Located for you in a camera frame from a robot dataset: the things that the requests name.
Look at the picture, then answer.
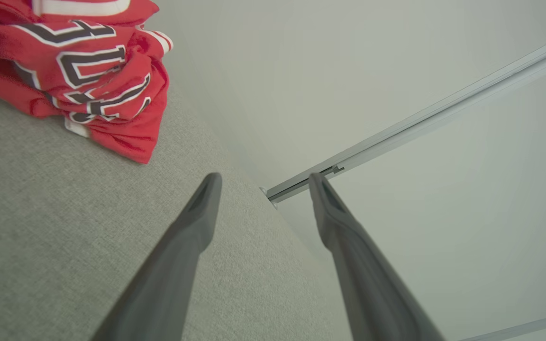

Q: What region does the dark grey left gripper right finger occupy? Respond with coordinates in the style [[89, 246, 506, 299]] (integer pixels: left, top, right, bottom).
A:
[[309, 172, 446, 341]]

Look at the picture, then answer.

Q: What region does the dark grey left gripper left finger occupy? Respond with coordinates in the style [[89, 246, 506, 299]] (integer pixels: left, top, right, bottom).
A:
[[92, 172, 223, 341]]

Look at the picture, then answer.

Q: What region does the red and white jersey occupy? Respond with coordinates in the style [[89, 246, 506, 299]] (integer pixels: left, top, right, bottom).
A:
[[0, 0, 174, 164]]

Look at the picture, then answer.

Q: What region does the grey aluminium partition post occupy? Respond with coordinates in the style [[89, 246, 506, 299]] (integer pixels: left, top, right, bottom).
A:
[[460, 310, 546, 341], [260, 31, 546, 210]]

